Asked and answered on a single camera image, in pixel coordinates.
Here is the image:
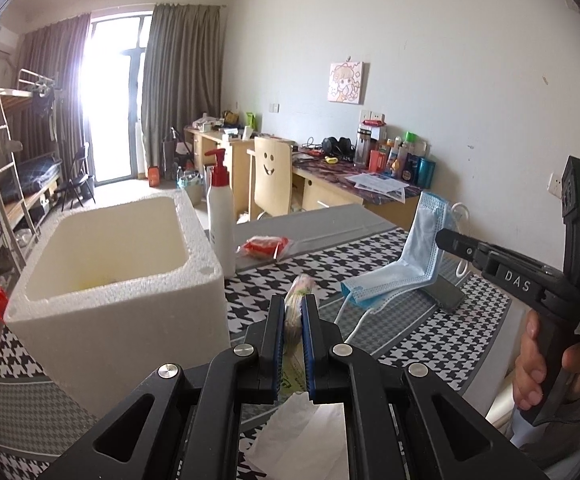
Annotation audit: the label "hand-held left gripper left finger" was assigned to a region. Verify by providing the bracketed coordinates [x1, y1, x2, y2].
[35, 295, 287, 480]

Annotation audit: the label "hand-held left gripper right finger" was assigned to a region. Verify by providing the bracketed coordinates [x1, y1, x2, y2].
[301, 294, 553, 480]

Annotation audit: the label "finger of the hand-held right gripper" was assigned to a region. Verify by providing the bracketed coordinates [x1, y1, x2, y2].
[435, 228, 501, 272]

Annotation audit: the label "beige printed wrapper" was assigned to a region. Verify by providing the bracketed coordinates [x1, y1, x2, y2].
[280, 274, 317, 396]

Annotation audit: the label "white paper tissue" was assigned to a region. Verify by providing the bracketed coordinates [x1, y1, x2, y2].
[247, 392, 347, 480]

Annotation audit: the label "white foam box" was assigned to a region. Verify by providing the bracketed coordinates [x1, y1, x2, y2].
[4, 189, 231, 418]

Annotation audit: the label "person's right forearm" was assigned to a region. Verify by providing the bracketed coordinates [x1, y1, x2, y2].
[500, 395, 580, 480]

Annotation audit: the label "person's right hand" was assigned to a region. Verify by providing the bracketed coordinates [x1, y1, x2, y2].
[514, 310, 580, 411]

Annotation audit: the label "dark grey case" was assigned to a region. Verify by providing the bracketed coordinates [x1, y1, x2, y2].
[430, 275, 464, 314]

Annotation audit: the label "red snack packet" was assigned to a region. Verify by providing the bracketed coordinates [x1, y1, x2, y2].
[235, 235, 296, 261]

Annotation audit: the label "printed paper sheet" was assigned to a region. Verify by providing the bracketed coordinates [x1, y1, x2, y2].
[345, 172, 411, 204]

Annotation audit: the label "row of bottles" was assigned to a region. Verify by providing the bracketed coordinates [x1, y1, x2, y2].
[355, 120, 437, 189]

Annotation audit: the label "white pump bottle red cap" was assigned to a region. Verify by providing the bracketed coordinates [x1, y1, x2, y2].
[204, 147, 237, 280]

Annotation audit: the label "wooden desk with patterned top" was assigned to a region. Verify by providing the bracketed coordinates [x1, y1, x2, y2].
[290, 152, 421, 227]

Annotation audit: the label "wooden chair with smiley face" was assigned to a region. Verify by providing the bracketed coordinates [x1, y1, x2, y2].
[246, 136, 295, 221]

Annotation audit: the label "black headphones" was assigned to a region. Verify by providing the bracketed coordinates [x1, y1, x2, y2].
[321, 136, 356, 157]

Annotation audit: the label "white bucket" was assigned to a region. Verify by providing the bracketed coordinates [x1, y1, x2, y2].
[184, 175, 206, 206]

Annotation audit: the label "light wooden desk with drawers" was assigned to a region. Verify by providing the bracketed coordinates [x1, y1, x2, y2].
[185, 127, 257, 212]

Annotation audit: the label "black folding chair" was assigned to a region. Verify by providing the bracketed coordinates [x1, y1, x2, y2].
[55, 142, 96, 211]

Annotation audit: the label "grey curtain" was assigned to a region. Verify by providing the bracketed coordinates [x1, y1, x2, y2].
[140, 2, 229, 169]
[17, 12, 94, 162]

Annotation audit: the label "glass balcony door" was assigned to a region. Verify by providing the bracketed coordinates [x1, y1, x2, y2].
[77, 12, 153, 187]

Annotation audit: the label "metal bunk bed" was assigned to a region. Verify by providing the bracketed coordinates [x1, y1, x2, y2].
[0, 67, 67, 271]

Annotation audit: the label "dark blue bedding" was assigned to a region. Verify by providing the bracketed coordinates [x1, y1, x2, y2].
[12, 155, 64, 197]

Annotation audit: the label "metal bed ladder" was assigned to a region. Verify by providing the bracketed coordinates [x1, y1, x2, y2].
[0, 42, 39, 267]

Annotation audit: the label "dark hanging clothes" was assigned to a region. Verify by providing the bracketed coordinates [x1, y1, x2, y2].
[32, 87, 59, 117]

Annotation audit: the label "white air conditioner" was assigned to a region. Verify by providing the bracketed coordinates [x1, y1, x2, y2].
[0, 25, 21, 56]

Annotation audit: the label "pink cartoon wall picture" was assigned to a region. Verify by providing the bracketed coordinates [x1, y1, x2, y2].
[327, 60, 365, 105]

